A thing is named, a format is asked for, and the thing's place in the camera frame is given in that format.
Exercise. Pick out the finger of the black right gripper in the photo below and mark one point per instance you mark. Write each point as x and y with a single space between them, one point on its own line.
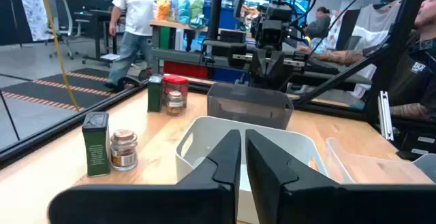
278 71
258 71

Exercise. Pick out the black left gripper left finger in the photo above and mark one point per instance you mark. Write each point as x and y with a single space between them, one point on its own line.
211 200

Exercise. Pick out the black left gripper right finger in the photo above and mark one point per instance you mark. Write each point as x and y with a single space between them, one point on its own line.
289 200

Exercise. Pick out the green spice tin black lid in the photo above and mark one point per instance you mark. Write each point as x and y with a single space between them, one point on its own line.
96 149
155 94

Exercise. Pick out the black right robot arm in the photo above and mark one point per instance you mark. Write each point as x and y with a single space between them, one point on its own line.
280 12

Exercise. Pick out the blue storage bin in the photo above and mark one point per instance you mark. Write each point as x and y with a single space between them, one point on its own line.
231 75

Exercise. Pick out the smoke grey plastic bin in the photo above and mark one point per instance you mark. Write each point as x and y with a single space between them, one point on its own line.
248 108

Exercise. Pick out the red storage bin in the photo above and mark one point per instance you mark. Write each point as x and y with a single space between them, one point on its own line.
185 69

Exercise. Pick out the person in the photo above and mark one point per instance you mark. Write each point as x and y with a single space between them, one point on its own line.
139 9
419 74
320 24

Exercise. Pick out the green snack bag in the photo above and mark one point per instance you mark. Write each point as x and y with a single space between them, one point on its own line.
197 9

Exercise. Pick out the red lid smoked paprika tin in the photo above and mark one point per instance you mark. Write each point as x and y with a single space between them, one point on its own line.
177 84

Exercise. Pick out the white plastic bin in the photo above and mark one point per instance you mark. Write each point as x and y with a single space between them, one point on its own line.
204 132

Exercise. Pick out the wooden top workbench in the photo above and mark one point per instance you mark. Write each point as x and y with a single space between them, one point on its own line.
177 24

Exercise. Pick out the pale blue snack bag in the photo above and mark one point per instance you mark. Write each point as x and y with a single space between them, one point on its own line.
174 10

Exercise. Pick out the orange snack bag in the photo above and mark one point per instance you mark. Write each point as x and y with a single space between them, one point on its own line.
163 9

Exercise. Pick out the clear plastic bin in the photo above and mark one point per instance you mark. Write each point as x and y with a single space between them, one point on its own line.
374 169

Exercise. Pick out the silver aluminium extrusion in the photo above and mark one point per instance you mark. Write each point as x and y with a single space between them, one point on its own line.
385 115

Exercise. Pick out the black desk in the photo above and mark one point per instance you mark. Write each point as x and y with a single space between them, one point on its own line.
98 13

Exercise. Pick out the black floor mat orange stripes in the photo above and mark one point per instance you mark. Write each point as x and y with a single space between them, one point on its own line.
51 94
92 72

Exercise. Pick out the grey office chair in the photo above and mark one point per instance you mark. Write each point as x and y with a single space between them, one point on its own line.
59 16

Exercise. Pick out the floral patterned curtain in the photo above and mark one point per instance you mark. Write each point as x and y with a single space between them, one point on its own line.
34 6

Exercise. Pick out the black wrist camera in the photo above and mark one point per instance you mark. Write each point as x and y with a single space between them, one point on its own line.
272 35

